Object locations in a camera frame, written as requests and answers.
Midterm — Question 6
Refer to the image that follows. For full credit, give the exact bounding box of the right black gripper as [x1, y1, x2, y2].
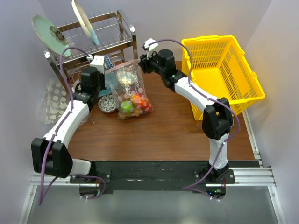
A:
[138, 49, 165, 77]

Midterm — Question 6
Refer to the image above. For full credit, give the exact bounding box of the clear pink zip bag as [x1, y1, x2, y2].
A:
[105, 59, 148, 117]

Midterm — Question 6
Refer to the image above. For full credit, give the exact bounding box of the orange red toy peach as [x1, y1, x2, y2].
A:
[131, 94, 142, 105]

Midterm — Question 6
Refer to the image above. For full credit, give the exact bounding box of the red toy apple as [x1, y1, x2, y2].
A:
[135, 95, 153, 114]

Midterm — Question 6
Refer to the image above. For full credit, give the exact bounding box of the green toy cabbage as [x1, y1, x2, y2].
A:
[120, 101, 134, 113]

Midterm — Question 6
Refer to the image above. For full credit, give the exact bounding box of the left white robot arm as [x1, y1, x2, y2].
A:
[31, 65, 105, 183]

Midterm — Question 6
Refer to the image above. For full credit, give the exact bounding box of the polka dot plastic bag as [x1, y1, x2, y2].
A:
[38, 79, 70, 124]

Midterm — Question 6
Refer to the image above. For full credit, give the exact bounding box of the dark teal plate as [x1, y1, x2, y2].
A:
[99, 71, 117, 97]

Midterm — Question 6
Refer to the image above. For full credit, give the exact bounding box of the blue zigzag bowl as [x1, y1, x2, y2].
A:
[104, 55, 115, 70]

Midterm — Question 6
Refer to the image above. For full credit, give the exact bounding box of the yellow inside patterned bowl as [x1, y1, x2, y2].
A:
[116, 72, 138, 85]

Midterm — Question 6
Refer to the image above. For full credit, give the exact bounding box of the grey patterned bowl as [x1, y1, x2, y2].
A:
[71, 79, 81, 93]

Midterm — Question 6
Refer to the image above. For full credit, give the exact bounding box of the small patterned dish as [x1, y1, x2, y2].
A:
[98, 95, 116, 113]

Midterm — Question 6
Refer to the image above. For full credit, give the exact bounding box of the steel dish rack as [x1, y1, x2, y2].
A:
[44, 9, 139, 96]

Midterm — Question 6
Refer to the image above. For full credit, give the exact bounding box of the beige blue plate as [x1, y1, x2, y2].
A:
[71, 0, 99, 46]

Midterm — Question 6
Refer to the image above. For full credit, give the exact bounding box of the light green floral plate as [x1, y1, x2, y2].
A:
[32, 15, 69, 55]

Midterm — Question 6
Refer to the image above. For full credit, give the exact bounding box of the yellow plastic basket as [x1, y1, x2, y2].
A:
[181, 35, 265, 115]

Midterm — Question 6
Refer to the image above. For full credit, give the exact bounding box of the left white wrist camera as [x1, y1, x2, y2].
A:
[90, 55, 105, 74]

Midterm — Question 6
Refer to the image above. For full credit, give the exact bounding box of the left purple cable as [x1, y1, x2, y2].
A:
[38, 47, 107, 206]

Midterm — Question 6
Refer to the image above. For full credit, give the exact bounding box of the purple cable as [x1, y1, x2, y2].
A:
[38, 47, 107, 206]
[149, 38, 241, 201]

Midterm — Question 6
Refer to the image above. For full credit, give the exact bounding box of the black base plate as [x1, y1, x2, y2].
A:
[70, 160, 236, 195]

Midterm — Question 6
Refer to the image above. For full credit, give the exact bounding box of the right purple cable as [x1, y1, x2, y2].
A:
[149, 38, 241, 201]

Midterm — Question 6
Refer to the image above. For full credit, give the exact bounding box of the aluminium frame rail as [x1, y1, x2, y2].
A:
[19, 111, 282, 224]

